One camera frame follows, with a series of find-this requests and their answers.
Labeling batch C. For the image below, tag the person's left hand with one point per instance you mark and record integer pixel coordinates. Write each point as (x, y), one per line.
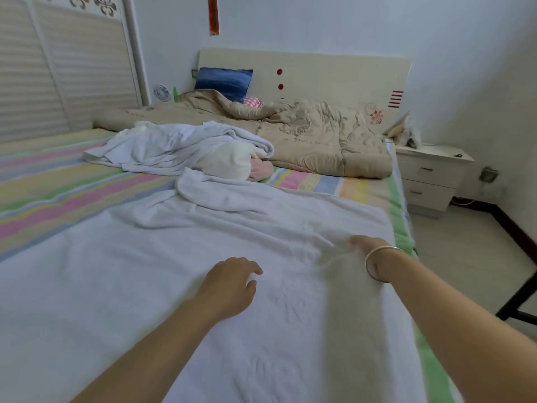
(226, 288)

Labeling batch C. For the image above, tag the person's right hand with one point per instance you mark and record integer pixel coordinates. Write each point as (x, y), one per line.
(369, 252)

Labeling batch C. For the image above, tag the white towel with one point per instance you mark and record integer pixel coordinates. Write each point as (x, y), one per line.
(168, 147)
(126, 289)

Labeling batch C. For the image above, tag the pink fleece blanket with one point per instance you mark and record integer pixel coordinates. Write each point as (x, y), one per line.
(262, 169)

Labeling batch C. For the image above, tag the cream fleece blanket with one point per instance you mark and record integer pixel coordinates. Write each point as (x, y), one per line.
(222, 163)

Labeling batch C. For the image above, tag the person's right forearm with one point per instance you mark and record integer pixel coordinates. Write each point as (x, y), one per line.
(461, 323)

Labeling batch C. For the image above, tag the person's left forearm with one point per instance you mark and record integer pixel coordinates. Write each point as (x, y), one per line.
(151, 356)

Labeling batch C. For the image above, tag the white nightstand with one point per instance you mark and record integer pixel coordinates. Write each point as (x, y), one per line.
(432, 176)

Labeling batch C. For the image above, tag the beige quilt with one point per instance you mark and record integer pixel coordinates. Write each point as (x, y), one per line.
(327, 138)

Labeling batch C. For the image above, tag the cream plush toy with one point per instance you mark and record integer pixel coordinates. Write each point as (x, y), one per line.
(404, 131)

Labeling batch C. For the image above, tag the dark brown baseboard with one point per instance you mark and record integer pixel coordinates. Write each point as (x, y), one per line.
(512, 226)

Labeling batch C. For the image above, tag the black clothes rack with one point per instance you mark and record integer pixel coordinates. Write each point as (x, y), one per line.
(520, 302)

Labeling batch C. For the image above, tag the white headboard with red dots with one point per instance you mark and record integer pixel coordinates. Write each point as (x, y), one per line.
(336, 75)

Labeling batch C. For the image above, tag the pink patterned pillow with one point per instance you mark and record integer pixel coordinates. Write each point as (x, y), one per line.
(253, 102)

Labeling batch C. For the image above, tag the striped pastel bed sheet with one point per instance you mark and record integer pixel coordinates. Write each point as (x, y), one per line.
(50, 189)

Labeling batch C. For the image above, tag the blue pillow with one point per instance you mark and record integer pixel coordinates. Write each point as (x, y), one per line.
(222, 84)

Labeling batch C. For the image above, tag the small white desk fan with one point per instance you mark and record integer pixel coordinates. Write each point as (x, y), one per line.
(161, 93)

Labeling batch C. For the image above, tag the black wall plug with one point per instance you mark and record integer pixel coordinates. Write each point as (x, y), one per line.
(488, 174)

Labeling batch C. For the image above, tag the red wall hanging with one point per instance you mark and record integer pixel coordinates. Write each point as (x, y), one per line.
(214, 14)

